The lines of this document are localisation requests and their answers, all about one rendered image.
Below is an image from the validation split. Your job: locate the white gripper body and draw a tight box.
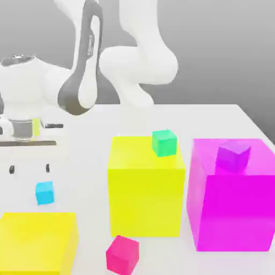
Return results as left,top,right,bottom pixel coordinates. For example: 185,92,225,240
0,139,61,165

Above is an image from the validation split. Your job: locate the small cyan cube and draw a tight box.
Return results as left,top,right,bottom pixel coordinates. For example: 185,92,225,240
35,180,55,206

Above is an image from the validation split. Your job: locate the small pink cube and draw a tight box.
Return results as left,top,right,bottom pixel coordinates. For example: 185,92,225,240
105,235,140,275

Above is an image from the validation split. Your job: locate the small green cube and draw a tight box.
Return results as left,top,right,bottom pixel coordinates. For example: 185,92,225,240
151,129,178,158

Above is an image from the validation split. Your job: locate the small purple cube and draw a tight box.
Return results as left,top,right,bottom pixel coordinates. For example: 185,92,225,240
215,140,252,175

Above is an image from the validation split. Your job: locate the large golden yellow box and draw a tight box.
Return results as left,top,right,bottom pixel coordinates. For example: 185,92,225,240
0,212,79,275

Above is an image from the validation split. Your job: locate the large lime yellow box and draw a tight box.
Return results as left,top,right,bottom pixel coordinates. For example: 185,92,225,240
107,136,186,238

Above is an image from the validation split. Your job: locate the large magenta box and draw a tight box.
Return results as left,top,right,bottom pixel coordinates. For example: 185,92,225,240
186,138,275,252

